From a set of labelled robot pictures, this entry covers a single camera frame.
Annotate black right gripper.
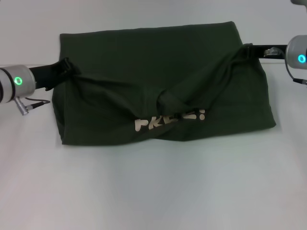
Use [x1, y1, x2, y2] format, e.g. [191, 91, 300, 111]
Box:
[242, 43, 288, 59]

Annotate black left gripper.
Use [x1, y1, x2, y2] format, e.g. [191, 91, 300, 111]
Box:
[28, 57, 81, 92]

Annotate dark green shirt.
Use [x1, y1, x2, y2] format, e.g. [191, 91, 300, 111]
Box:
[51, 21, 277, 146]

